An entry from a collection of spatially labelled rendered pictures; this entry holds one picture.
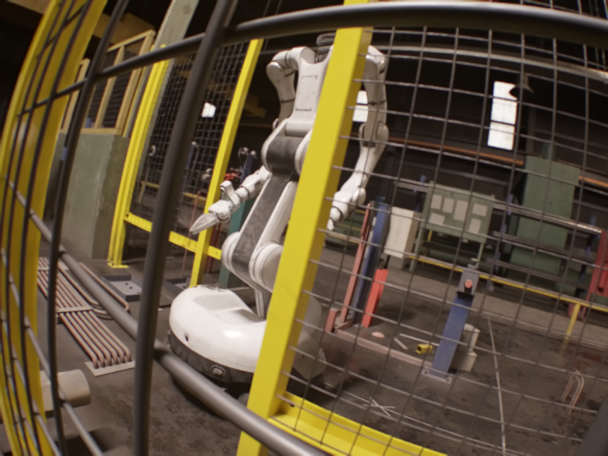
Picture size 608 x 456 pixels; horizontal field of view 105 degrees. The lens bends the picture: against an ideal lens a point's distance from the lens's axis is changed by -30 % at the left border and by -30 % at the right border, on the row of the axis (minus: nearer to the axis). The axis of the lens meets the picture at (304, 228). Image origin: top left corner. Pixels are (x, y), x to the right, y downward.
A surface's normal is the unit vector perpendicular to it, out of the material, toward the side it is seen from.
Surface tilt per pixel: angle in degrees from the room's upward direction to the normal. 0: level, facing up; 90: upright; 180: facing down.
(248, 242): 70
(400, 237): 90
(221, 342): 58
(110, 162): 90
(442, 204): 90
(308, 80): 96
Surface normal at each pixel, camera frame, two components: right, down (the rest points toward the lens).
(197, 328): -0.24, -0.62
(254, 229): -0.44, -0.41
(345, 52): -0.45, -0.06
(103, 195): 0.84, 0.23
